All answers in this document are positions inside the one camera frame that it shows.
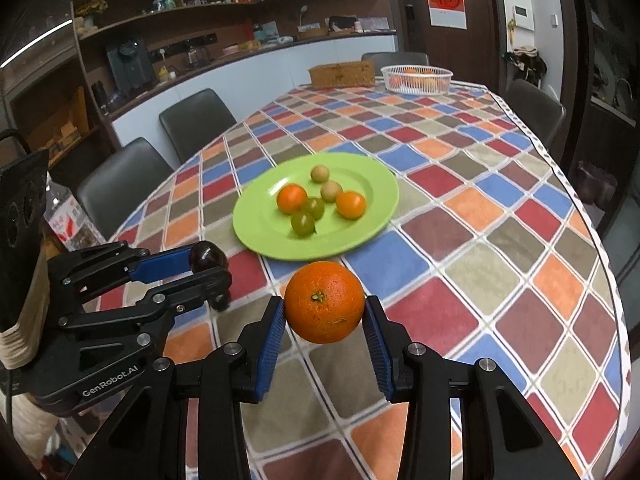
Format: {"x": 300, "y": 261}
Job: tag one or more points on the black countertop appliance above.
{"x": 127, "y": 62}

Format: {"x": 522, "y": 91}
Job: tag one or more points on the large orange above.
{"x": 324, "y": 302}

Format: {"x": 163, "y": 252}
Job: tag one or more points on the pile of bags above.
{"x": 525, "y": 62}

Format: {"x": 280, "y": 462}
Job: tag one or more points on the woven wicker box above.
{"x": 342, "y": 74}

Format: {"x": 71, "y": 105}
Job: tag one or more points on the dark trash bin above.
{"x": 595, "y": 182}

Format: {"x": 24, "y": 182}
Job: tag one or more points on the wooden wall shelf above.
{"x": 175, "y": 12}

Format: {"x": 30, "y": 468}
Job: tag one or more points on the clear plastic water bottle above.
{"x": 75, "y": 215}

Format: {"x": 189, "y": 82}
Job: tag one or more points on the dark purple plum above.
{"x": 220, "y": 303}
{"x": 207, "y": 255}

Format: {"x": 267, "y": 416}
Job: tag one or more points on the grey dining chair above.
{"x": 395, "y": 57}
{"x": 125, "y": 185}
{"x": 197, "y": 120}
{"x": 535, "y": 105}

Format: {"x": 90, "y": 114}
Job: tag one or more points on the round orange mandarin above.
{"x": 291, "y": 197}

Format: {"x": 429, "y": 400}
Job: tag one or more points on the green plate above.
{"x": 260, "y": 230}

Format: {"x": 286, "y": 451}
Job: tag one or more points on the small desk lamp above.
{"x": 302, "y": 15}

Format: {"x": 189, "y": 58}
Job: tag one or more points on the glass sliding door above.
{"x": 600, "y": 60}

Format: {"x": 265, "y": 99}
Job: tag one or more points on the oval orange mandarin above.
{"x": 350, "y": 204}

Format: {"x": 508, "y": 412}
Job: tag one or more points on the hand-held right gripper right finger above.
{"x": 377, "y": 355}

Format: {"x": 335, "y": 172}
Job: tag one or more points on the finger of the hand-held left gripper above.
{"x": 160, "y": 265}
{"x": 200, "y": 284}

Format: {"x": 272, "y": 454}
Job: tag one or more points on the white plastic basket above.
{"x": 445, "y": 82}

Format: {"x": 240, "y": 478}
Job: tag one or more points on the white sideboard cabinet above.
{"x": 280, "y": 67}

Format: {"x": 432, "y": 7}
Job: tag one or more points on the dark brown door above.
{"x": 480, "y": 50}

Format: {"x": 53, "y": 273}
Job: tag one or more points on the white intercom panel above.
{"x": 520, "y": 16}

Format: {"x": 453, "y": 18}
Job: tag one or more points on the beige round fruit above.
{"x": 331, "y": 191}
{"x": 320, "y": 174}

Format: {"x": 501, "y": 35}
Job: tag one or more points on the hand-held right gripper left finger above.
{"x": 267, "y": 345}

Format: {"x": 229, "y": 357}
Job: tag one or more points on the yellow flower bunch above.
{"x": 91, "y": 7}

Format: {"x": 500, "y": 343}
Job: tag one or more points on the glass display cabinet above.
{"x": 40, "y": 85}

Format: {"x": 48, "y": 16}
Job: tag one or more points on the heap of small oranges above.
{"x": 415, "y": 79}

